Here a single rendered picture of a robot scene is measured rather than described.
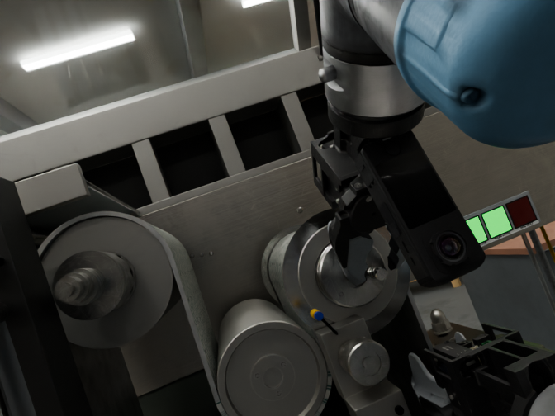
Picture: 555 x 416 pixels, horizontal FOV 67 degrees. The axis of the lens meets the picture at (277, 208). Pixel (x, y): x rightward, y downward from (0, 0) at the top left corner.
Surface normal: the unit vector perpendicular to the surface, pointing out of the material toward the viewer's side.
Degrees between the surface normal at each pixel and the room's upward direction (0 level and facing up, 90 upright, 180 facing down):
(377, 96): 131
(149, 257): 90
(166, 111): 90
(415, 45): 84
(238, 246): 90
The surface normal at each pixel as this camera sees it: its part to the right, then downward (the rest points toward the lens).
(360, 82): -0.46, 0.68
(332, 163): -0.13, -0.69
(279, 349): 0.13, -0.12
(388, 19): -0.97, 0.22
